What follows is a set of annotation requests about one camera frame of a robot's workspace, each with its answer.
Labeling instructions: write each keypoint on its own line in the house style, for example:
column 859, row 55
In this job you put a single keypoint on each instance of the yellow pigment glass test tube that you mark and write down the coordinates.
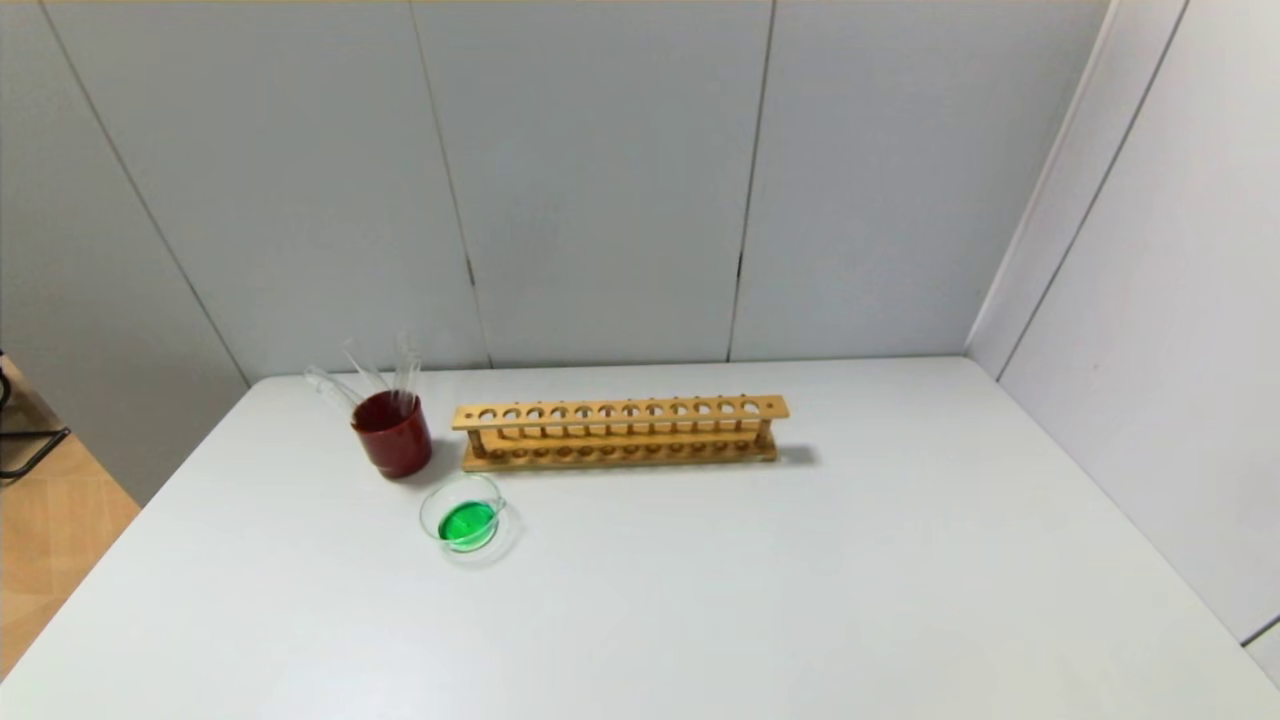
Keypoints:
column 365, row 370

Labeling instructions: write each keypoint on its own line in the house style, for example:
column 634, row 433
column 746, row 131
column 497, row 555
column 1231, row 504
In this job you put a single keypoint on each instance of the blue pigment glass test tube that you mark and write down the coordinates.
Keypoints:
column 335, row 390

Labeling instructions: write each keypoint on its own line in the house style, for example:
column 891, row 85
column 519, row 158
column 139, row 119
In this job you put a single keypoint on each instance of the wooden test tube rack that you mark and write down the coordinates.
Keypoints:
column 640, row 445

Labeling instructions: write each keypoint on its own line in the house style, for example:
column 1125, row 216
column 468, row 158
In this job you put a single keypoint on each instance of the clear glass beaker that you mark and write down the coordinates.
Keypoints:
column 465, row 522

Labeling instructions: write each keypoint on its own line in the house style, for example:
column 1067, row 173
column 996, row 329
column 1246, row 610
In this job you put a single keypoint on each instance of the red plastic cup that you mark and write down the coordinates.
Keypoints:
column 395, row 440

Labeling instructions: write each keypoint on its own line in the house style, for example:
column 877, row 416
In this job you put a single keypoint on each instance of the black curved metal frame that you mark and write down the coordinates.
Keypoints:
column 30, row 450

